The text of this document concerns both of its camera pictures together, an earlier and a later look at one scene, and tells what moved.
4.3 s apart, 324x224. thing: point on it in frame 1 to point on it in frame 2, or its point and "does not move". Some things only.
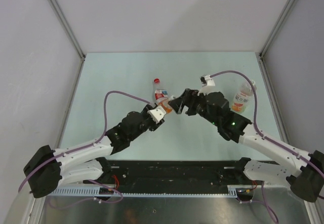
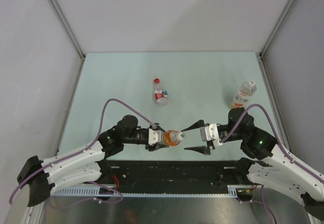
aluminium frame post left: [66, 25] does not move
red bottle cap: [157, 80] does not move
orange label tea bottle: [167, 107] to [173, 137]
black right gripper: [189, 98] to [202, 149]
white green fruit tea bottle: [242, 97] does not move
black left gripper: [154, 126] to [154, 147]
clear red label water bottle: [160, 94] does not move
